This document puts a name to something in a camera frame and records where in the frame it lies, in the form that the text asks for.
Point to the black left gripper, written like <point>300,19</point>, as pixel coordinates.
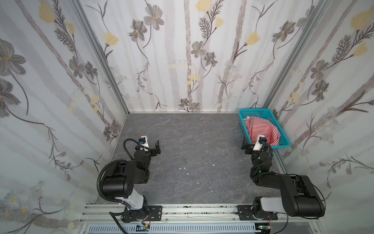
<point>153,150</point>

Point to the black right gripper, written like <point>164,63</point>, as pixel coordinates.
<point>250,149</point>

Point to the red white striped tank top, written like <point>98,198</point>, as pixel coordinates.
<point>258,126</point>

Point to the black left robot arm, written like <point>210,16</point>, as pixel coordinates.
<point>115,182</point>

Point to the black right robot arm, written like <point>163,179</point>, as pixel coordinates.
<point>298,195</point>

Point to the teal plastic basket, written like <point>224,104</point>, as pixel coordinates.
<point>267,115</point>

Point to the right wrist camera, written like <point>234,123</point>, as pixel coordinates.
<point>260,141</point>

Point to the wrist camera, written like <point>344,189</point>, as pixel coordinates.
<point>143,141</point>
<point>260,141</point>

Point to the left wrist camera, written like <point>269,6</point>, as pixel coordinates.
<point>143,141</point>

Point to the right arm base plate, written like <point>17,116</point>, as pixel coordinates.
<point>246,213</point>

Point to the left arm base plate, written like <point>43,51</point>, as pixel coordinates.
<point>150,213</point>

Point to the white perforated cable duct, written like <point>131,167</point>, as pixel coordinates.
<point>181,228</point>

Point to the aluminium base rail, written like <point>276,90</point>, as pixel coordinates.
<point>171,213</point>

